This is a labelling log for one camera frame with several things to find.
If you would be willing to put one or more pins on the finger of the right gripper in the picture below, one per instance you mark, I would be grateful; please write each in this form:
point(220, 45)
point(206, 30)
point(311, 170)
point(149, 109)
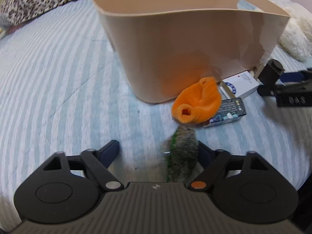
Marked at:
point(267, 91)
point(299, 76)

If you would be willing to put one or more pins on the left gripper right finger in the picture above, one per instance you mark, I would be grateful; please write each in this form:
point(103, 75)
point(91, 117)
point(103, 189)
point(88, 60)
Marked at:
point(213, 163)

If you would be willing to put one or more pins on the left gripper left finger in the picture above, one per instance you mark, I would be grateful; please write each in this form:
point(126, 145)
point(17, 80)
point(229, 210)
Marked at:
point(97, 163)

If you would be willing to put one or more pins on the green grey crinkly packet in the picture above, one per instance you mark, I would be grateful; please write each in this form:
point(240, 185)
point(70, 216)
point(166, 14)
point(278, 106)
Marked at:
point(180, 152)

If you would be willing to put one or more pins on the dark blue small box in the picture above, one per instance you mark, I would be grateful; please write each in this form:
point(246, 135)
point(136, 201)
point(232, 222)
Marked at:
point(231, 110)

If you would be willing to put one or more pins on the orange sock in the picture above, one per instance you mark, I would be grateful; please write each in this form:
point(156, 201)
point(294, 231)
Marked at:
point(197, 103)

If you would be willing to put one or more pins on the black cube box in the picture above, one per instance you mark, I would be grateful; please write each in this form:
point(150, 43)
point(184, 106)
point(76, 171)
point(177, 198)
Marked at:
point(271, 73)

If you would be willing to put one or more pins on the wooden clothespin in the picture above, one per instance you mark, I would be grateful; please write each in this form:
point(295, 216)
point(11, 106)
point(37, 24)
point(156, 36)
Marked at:
point(258, 70)

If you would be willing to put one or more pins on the white blue card box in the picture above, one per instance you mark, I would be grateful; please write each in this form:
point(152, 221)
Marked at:
point(239, 86)

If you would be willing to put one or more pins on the white fluffy plush toy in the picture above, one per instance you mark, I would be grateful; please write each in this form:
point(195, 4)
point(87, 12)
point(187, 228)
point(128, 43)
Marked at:
point(296, 37)

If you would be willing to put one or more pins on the striped light blue bedsheet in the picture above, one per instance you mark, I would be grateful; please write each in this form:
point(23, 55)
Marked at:
point(63, 89)

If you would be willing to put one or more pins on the beige plastic storage bin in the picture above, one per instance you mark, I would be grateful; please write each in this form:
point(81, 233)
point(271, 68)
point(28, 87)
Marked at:
point(167, 45)

